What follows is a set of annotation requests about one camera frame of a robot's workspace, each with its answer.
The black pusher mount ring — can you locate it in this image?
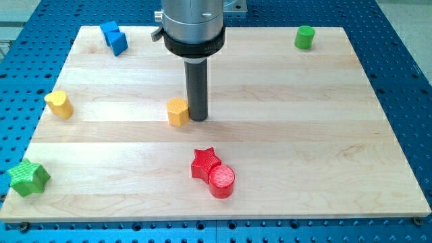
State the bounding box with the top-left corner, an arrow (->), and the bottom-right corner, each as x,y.
163,23 -> 225,59

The red cylinder block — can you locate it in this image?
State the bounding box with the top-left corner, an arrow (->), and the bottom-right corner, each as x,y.
209,165 -> 236,199

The wooden board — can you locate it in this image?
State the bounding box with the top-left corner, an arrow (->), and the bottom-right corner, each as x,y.
1,26 -> 431,222

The blue triangular block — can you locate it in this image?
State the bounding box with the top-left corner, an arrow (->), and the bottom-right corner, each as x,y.
107,32 -> 128,56

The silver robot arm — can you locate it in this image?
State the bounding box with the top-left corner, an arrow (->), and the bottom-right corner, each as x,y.
151,0 -> 248,122

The red star block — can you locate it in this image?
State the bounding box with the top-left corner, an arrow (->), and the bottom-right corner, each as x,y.
190,147 -> 222,184

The green star block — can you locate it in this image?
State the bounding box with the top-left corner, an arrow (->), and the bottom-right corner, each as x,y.
7,158 -> 51,197

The yellow heart block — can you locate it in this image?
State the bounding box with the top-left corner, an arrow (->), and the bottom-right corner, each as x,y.
44,90 -> 74,119

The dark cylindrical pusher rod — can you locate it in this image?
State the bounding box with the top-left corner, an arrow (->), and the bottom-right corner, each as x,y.
184,60 -> 208,122

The blue cube block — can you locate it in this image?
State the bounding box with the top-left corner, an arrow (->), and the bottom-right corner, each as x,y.
99,21 -> 119,46

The yellow pentagon block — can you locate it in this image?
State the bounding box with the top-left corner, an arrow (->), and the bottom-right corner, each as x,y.
166,97 -> 190,127

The green cylinder block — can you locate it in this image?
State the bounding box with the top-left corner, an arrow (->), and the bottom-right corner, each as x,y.
294,26 -> 315,49

